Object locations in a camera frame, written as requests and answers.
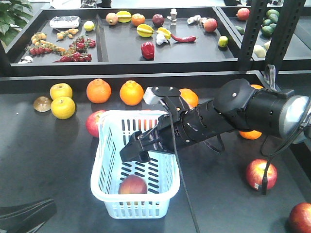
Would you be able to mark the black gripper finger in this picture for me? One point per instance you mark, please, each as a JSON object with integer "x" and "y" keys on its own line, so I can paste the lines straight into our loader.
{"x": 26, "y": 218}

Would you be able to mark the white garlic bulb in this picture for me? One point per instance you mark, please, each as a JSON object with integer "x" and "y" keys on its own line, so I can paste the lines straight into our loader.
{"x": 161, "y": 39}

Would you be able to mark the red apple edge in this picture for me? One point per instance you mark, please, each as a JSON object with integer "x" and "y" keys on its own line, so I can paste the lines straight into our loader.
{"x": 300, "y": 218}

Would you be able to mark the yellow starfruit front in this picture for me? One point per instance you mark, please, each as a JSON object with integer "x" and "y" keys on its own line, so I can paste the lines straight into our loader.
{"x": 145, "y": 30}

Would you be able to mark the small orange fruit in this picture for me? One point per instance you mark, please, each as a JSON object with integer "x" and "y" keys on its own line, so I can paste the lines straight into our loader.
{"x": 251, "y": 135}

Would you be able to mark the orange back left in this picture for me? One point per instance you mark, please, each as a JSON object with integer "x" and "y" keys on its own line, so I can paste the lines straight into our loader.
{"x": 98, "y": 91}

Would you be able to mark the red chili pepper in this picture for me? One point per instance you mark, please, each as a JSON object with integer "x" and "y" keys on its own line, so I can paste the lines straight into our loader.
{"x": 188, "y": 39}

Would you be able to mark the grapefruit orange fruit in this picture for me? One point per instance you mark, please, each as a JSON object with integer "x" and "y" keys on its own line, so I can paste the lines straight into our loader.
{"x": 190, "y": 97}

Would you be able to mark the red apple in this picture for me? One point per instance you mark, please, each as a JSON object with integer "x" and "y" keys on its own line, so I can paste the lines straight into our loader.
{"x": 255, "y": 171}
{"x": 133, "y": 184}
{"x": 92, "y": 123}

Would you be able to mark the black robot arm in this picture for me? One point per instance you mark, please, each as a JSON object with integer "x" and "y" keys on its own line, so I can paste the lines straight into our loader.
{"x": 237, "y": 106}

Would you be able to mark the yellow apple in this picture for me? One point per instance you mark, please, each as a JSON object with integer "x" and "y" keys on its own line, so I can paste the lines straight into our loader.
{"x": 63, "y": 107}
{"x": 61, "y": 90}

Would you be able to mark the orange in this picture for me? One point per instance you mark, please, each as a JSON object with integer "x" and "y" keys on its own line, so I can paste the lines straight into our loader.
{"x": 98, "y": 91}
{"x": 131, "y": 93}

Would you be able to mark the black wooden produce stand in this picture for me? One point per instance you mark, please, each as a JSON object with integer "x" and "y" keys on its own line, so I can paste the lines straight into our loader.
{"x": 43, "y": 157}

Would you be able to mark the white digital scale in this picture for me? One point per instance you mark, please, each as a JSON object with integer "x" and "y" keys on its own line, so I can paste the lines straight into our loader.
{"x": 65, "y": 22}

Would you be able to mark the red bell pepper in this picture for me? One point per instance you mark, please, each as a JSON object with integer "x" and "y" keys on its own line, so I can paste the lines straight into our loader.
{"x": 148, "y": 50}

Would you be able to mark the green potted plant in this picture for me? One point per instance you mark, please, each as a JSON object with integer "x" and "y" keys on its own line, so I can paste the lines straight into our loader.
{"x": 14, "y": 15}

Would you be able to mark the yellow apple front left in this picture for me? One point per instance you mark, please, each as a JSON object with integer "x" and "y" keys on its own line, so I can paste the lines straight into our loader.
{"x": 63, "y": 107}

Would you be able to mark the light blue plastic basket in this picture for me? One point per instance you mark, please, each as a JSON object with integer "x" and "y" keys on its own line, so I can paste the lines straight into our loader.
{"x": 161, "y": 173}

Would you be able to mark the red tomato fruit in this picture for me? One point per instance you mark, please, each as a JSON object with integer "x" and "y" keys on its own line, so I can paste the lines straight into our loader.
{"x": 243, "y": 14}

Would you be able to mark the yellow apple back left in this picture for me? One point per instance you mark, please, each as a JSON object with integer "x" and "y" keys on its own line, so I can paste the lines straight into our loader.
{"x": 61, "y": 90}

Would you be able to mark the red apple behind basket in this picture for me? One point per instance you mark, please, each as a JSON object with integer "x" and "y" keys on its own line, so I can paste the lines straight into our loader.
{"x": 92, "y": 123}

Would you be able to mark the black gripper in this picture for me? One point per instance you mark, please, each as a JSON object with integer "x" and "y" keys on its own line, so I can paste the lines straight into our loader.
{"x": 171, "y": 131}

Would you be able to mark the orange back middle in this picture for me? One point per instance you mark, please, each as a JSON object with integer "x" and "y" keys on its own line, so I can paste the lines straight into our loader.
{"x": 131, "y": 93}

